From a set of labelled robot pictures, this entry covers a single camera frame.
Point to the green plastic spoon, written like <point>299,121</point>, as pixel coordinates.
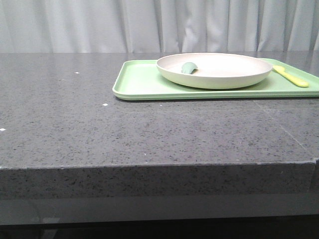
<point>189,68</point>

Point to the cream round plate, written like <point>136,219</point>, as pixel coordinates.
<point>215,70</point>

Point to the white pleated curtain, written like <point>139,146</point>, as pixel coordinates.
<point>136,26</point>

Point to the light green serving tray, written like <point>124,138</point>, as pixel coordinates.
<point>139,80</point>

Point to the yellow plastic fork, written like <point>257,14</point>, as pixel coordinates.
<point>293,79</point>

